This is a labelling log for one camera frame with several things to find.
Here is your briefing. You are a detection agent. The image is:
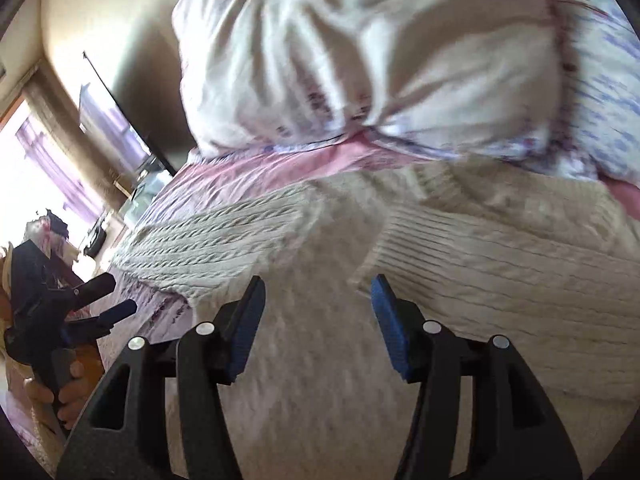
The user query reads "purple window curtain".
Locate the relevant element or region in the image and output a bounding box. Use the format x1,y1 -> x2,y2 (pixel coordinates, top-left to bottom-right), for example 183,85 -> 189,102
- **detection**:
14,107 -> 103,226

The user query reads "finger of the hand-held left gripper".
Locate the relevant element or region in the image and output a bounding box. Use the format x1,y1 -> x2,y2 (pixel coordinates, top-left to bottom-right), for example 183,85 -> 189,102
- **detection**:
62,274 -> 117,307
66,299 -> 139,342

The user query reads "cream cable-knit sweater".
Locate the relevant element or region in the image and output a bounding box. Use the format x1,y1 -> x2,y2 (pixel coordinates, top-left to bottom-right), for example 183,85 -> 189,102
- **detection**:
109,157 -> 640,480

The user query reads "small black device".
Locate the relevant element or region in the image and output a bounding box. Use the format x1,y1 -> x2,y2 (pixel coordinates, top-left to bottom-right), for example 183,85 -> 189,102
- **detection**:
83,220 -> 110,257

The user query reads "pink floral bed sheet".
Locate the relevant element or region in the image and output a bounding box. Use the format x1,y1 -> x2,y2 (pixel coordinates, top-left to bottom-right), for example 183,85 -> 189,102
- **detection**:
95,132 -> 640,371

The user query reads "wall-mounted television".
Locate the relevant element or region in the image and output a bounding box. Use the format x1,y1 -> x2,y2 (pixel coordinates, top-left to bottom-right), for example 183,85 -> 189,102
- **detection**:
79,51 -> 177,177

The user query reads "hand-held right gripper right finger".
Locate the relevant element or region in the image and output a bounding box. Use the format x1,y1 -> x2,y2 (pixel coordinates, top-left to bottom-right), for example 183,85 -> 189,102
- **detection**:
370,274 -> 583,480

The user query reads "person's left hand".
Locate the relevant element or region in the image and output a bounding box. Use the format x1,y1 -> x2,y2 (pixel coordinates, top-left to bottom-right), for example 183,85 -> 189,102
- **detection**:
24,359 -> 97,425

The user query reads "white floral pillow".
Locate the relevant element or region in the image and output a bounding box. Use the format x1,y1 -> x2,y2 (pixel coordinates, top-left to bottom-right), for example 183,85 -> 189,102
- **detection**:
171,0 -> 640,186

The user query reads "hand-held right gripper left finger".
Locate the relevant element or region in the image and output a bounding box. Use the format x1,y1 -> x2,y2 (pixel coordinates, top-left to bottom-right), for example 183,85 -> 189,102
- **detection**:
55,275 -> 267,480

